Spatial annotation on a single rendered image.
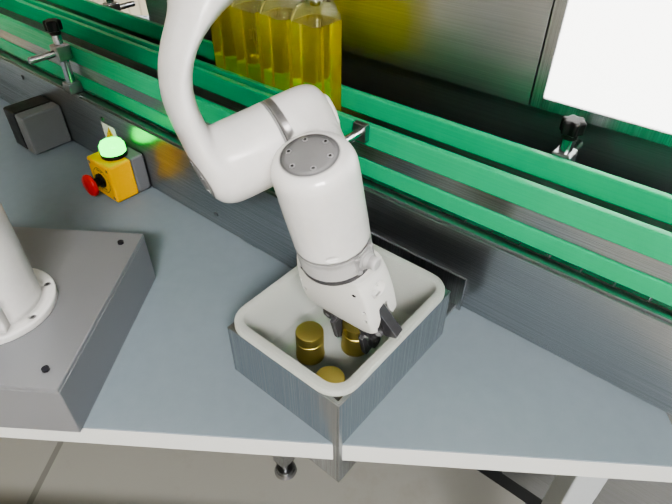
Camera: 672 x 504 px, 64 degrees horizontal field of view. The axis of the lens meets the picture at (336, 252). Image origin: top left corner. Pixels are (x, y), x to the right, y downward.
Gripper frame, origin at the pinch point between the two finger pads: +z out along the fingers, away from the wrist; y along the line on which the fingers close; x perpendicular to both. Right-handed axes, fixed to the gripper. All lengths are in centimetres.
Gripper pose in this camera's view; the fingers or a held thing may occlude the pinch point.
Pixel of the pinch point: (355, 328)
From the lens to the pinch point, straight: 66.7
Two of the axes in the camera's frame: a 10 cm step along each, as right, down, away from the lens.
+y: -7.9, -4.0, 4.6
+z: 1.5, 6.1, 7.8
